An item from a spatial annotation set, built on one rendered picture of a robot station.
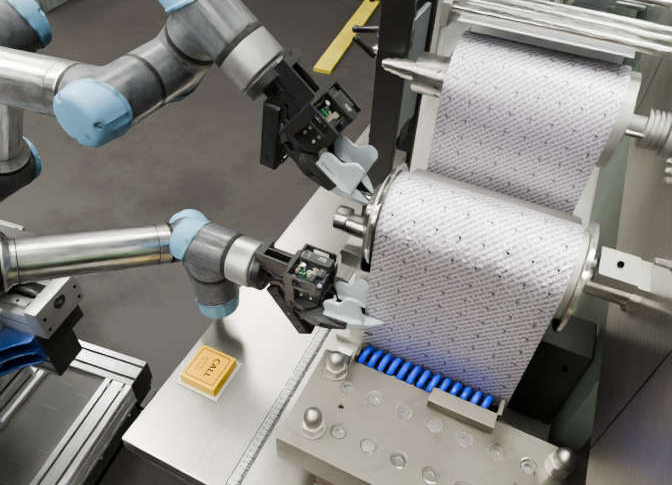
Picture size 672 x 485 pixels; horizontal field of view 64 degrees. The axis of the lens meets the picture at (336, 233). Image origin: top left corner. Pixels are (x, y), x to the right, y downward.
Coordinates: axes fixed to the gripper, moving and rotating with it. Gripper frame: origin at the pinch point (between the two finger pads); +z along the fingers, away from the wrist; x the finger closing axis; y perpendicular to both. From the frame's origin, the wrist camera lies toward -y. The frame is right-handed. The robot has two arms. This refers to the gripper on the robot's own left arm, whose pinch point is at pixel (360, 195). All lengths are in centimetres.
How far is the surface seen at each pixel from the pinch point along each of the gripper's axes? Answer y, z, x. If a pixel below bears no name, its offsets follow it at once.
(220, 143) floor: -186, -27, 147
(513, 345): 7.4, 26.9, -5.8
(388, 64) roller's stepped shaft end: 1.4, -9.2, 24.4
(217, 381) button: -37.0, 9.6, -17.4
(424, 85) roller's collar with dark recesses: 5.3, -3.3, 22.1
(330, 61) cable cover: -176, -18, 259
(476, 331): 4.2, 23.0, -5.9
